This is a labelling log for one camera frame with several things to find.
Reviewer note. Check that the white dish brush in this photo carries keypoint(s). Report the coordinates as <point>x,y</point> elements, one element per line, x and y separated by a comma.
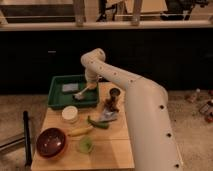
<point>80,95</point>

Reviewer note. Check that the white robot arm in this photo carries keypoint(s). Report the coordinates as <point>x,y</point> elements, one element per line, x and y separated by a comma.
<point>153,143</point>

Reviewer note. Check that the green plastic tray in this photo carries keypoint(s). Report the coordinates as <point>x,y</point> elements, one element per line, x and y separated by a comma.
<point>57,99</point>

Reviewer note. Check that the dark brown figurine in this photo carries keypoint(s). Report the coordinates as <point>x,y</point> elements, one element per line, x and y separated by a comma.
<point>111,105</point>

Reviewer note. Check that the grey blue cloth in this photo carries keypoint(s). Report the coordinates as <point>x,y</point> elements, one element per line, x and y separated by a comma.
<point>107,116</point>

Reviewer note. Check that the grey sponge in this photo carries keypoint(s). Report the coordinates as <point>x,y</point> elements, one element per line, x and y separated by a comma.
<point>71,87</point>

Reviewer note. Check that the green chili pepper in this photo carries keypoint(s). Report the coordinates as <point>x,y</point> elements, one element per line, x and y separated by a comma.
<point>102,125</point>

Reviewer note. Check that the white round container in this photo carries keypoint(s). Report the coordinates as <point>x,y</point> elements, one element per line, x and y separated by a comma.
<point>70,114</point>

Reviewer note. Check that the yellow banana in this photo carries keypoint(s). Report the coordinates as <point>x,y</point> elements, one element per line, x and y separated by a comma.
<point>80,131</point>

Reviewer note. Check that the dark red bowl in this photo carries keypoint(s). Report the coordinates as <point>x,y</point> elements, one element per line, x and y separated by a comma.
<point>50,142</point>

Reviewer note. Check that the black table leg bar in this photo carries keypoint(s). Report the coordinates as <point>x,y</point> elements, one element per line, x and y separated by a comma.
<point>27,139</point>

